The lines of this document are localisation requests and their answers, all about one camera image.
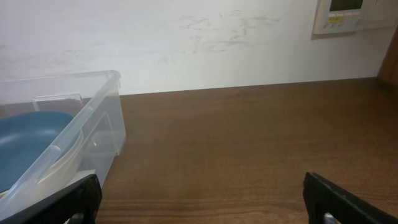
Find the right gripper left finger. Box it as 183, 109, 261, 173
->
1, 174, 102, 224

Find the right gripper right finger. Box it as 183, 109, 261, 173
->
303, 172, 397, 224

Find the cream large bowl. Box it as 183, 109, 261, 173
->
1, 131, 83, 201

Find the blue large bowl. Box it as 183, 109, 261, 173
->
1, 111, 73, 192

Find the clear plastic storage bin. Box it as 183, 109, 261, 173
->
1, 70, 126, 219

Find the brown wooden furniture edge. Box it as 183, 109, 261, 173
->
377, 29, 398, 87

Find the white wall control panel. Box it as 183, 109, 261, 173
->
312, 0, 398, 35

